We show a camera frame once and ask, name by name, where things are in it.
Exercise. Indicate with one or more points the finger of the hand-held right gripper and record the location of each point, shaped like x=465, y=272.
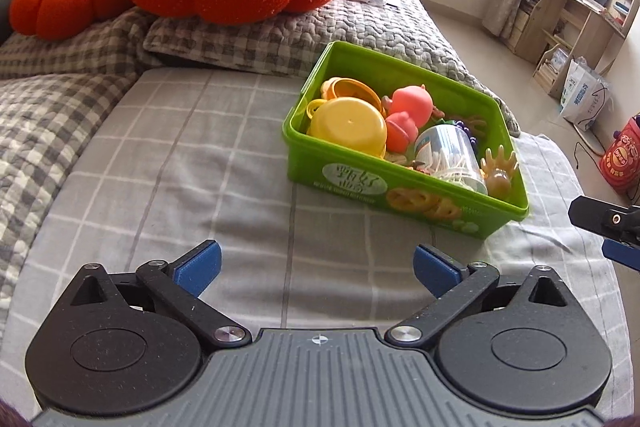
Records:
x=595, y=214
x=622, y=252

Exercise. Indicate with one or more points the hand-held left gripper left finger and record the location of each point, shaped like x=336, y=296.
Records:
x=197, y=269

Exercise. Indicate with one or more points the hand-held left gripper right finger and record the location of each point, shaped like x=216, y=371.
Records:
x=436, y=269

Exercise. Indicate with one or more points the tan octopus toy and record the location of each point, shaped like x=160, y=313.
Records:
x=500, y=179

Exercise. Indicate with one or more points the clear cotton swab jar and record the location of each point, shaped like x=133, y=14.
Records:
x=450, y=152

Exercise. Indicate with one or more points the green plastic box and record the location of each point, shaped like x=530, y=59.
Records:
x=350, y=177

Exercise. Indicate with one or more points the purple grape toy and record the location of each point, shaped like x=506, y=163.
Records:
x=470, y=134

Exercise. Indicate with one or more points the brown antler toy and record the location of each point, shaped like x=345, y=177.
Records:
x=442, y=113

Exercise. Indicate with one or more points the yellow plastic cup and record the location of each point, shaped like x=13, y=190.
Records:
x=350, y=127

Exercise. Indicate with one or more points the pink pig toy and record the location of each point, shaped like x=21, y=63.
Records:
x=410, y=102

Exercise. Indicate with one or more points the red bucket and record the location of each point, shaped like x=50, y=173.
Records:
x=622, y=162

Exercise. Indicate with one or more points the grey grid bed sheet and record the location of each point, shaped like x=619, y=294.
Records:
x=200, y=167

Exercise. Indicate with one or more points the white paper bag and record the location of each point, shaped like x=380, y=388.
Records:
x=582, y=97

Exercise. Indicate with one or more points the wooden desk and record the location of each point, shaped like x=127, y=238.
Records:
x=540, y=32

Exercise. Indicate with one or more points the grey checked quilt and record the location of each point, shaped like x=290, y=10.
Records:
x=50, y=107

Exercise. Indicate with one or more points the grey checked pillow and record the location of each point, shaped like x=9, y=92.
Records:
x=250, y=42

